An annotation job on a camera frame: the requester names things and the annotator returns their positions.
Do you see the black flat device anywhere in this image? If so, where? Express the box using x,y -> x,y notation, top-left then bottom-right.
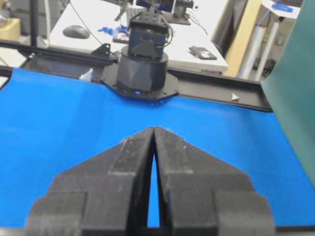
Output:
189,46 -> 217,60

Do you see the black aluminium frame rail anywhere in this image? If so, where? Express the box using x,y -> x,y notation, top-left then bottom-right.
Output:
0,40 -> 272,112

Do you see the white desk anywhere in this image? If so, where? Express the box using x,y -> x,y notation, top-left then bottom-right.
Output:
49,0 -> 228,72

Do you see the black computer mouse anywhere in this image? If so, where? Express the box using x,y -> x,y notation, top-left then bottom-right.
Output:
63,25 -> 90,39

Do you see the blue table cloth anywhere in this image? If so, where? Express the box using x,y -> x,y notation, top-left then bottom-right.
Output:
0,69 -> 315,228

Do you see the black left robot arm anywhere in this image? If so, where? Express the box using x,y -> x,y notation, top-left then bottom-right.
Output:
117,0 -> 175,92

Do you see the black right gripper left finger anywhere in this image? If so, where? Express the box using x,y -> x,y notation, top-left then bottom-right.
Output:
26,127 -> 154,236

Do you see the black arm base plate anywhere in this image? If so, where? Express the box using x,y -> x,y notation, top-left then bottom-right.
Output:
100,65 -> 179,101

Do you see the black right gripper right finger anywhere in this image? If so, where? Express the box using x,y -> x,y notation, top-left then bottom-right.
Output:
154,127 -> 276,236

